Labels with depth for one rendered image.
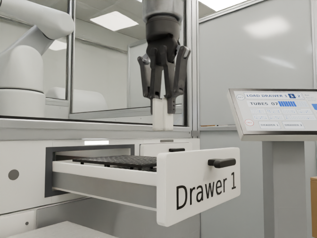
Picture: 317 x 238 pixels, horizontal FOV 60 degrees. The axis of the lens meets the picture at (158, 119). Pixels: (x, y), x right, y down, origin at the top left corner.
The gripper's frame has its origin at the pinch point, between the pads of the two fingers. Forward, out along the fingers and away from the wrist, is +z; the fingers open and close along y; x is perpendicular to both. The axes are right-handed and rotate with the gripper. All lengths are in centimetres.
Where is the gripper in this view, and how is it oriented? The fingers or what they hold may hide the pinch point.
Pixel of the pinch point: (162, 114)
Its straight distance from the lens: 59.2
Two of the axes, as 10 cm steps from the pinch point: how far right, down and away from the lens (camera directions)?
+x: -6.2, -0.5, -7.8
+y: -7.8, 0.4, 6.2
